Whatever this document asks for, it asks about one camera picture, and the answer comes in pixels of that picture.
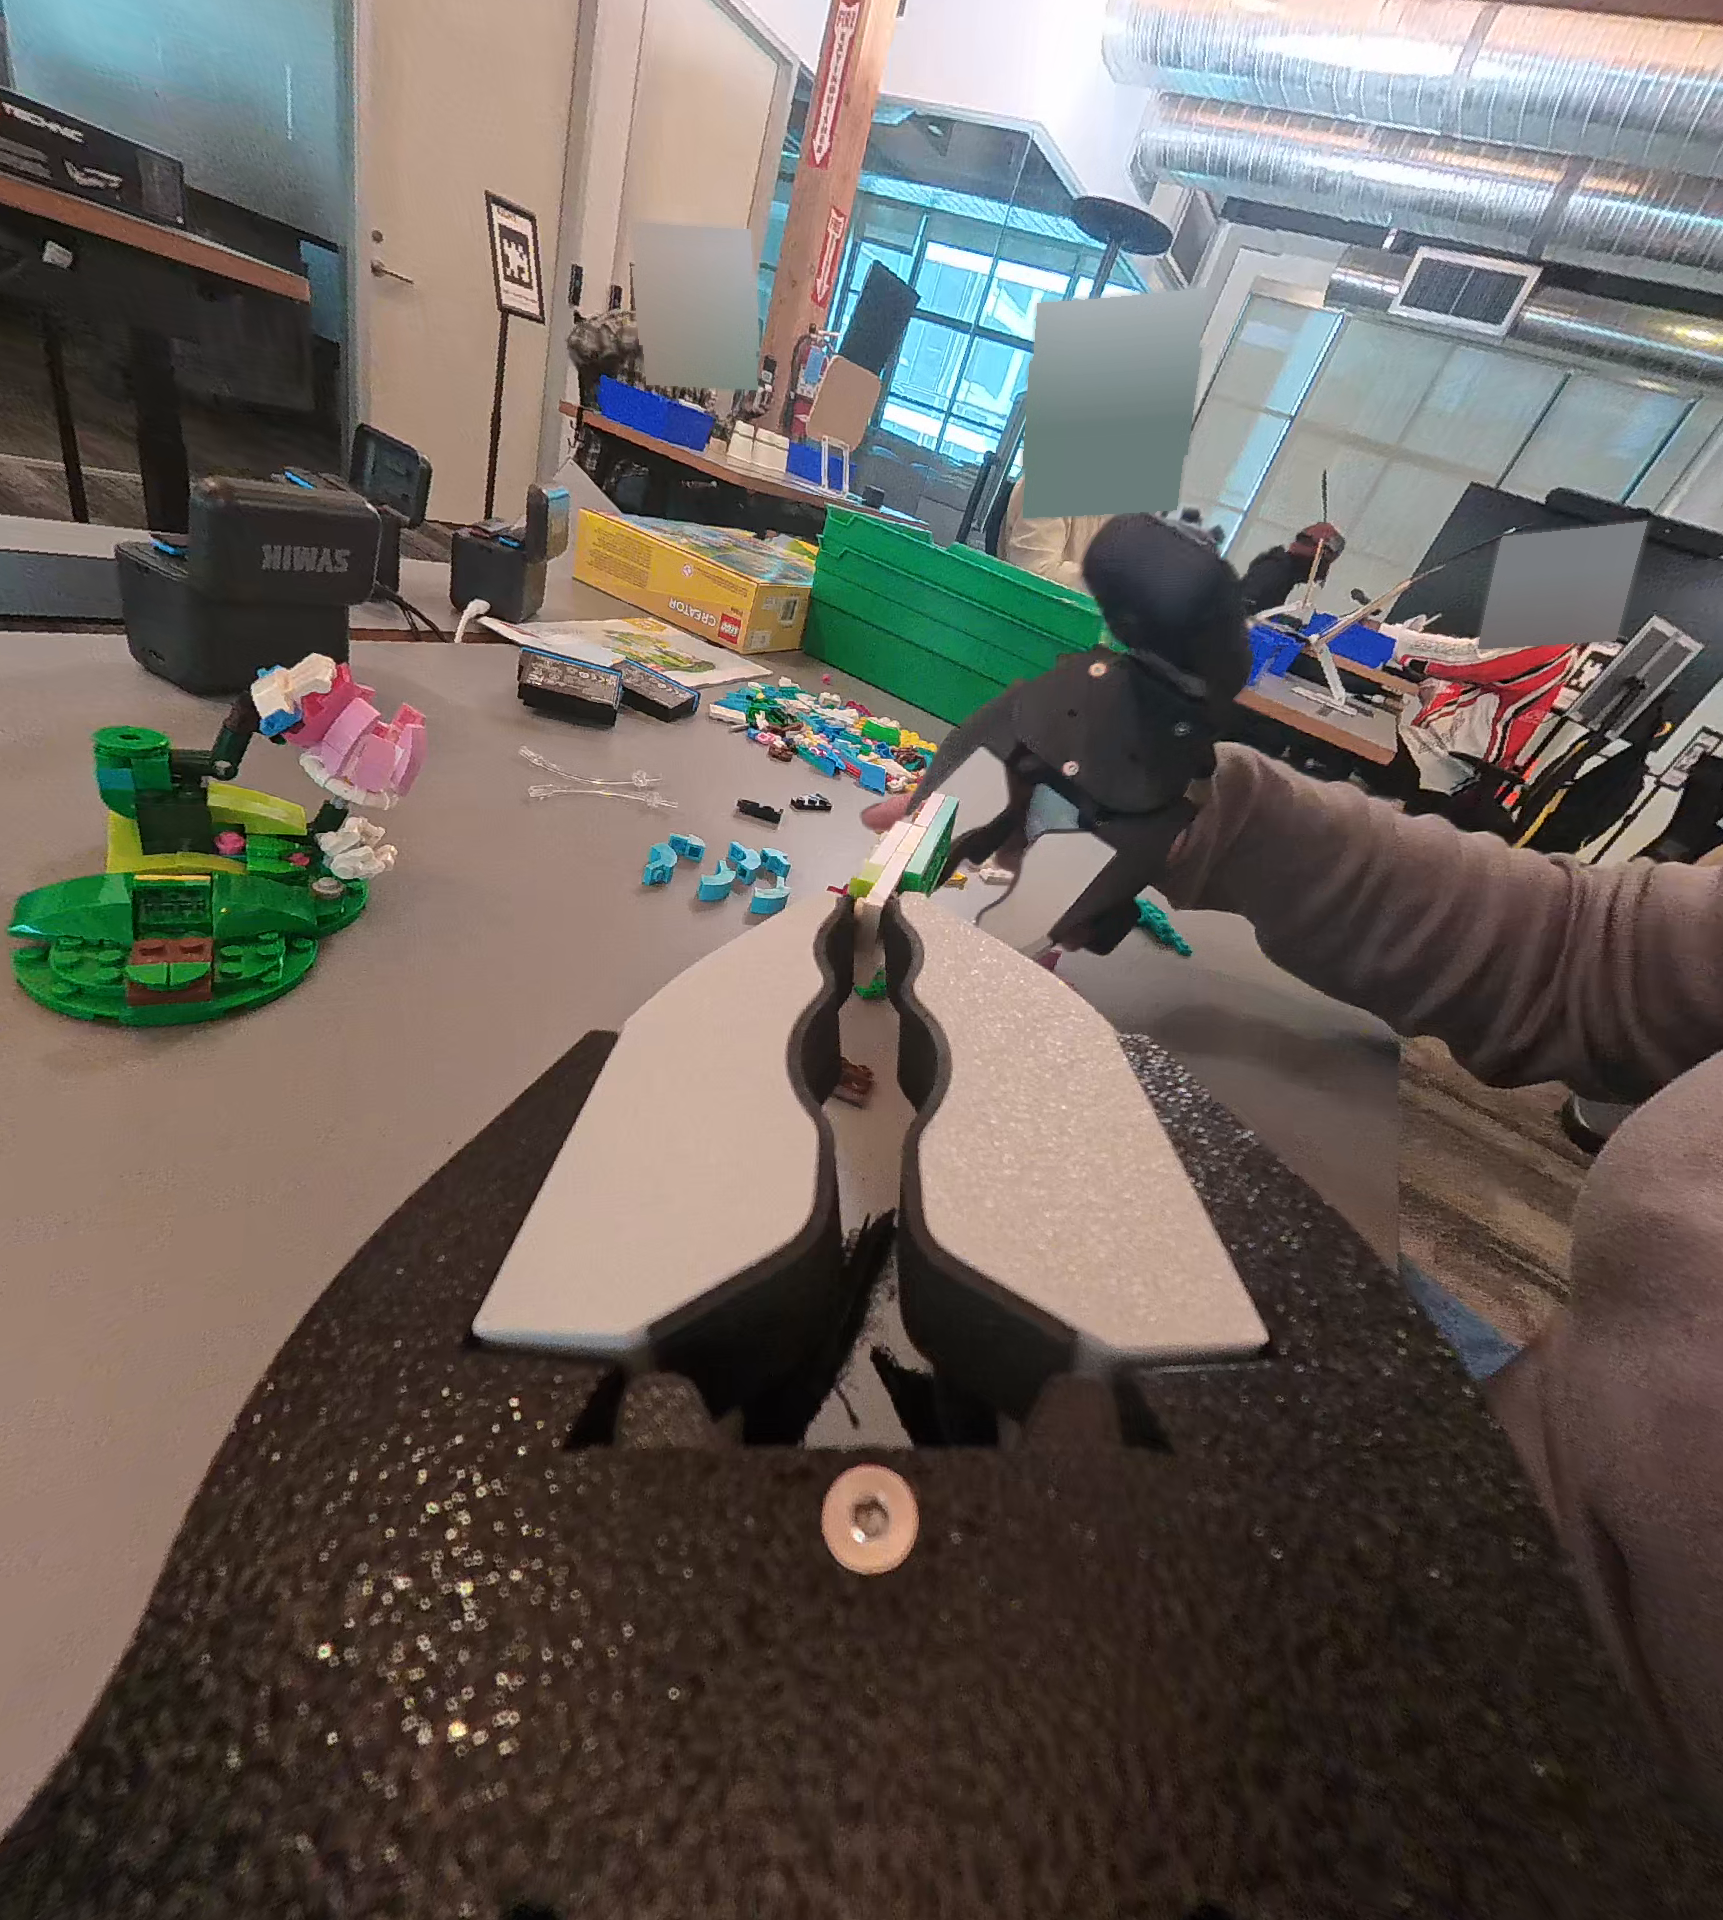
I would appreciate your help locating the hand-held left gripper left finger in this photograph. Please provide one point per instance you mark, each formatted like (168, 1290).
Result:
(651, 1170)

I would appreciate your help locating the person's right forearm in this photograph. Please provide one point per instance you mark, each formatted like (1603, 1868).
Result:
(1476, 915)

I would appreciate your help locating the magenta lego piece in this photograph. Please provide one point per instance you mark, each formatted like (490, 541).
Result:
(1049, 950)

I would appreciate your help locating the black floor lamp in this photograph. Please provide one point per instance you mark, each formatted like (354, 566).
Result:
(1124, 222)

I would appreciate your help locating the cluster of teal curved bricks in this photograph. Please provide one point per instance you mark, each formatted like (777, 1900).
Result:
(719, 877)

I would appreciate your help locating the white and lime lego assembly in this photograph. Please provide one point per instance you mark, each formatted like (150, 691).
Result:
(884, 877)

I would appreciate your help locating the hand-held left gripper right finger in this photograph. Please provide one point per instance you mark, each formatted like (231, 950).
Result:
(1086, 1185)

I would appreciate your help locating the stack of green plastic trays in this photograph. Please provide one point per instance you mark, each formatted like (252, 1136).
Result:
(936, 616)

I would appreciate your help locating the black panel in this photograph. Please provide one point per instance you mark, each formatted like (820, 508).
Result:
(879, 315)

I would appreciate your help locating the green lego plate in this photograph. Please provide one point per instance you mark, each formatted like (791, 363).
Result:
(932, 839)

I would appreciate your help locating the pile of mixed lego pieces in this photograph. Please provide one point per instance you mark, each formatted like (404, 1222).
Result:
(830, 736)

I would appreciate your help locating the black battery charger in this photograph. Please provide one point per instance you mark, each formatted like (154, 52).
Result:
(392, 473)
(501, 569)

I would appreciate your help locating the black camera battery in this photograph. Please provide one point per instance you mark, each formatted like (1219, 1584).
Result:
(569, 687)
(659, 693)

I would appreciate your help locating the wooden pillar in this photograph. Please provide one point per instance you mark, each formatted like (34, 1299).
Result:
(809, 254)

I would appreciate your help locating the red and white cloth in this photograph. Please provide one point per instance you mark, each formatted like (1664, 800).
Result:
(1507, 682)

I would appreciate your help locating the narrow silver ventilation duct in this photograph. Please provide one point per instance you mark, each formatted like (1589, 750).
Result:
(1671, 338)

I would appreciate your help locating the tan cardboard sheet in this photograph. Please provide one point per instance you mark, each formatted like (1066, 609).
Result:
(843, 397)

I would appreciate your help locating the lego instruction booklet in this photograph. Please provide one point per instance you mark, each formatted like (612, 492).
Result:
(682, 644)

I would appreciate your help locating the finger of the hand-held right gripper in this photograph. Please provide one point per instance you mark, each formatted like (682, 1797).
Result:
(895, 814)

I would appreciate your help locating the white vent grille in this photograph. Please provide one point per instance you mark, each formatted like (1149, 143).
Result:
(1460, 292)

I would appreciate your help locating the wooden background table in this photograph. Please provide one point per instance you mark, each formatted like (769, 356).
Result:
(741, 467)

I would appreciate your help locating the blue plastic bin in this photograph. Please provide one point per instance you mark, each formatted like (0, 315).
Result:
(651, 412)
(1274, 648)

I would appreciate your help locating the black lego box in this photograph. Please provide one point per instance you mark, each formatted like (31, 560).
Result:
(50, 143)

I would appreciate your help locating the wide silver ventilation duct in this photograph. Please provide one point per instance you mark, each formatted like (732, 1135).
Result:
(1401, 59)
(1401, 172)

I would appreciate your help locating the green lego leaf pieces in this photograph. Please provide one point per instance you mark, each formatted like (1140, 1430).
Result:
(1161, 922)

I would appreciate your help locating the dark brown lego brick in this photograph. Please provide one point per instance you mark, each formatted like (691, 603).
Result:
(848, 1079)

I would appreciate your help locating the tag sign stand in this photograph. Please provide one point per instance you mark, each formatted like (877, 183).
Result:
(514, 247)

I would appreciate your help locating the lego flower model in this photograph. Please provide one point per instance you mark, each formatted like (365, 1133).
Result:
(170, 931)

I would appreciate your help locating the cream door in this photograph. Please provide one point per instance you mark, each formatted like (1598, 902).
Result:
(440, 150)

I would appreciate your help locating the yellow lego box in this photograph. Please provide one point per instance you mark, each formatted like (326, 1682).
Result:
(682, 578)

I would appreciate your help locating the wooden side desk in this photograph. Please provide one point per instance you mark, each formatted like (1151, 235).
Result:
(125, 240)

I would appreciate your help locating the clear lego stem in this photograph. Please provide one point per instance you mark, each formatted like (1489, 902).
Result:
(591, 795)
(576, 764)

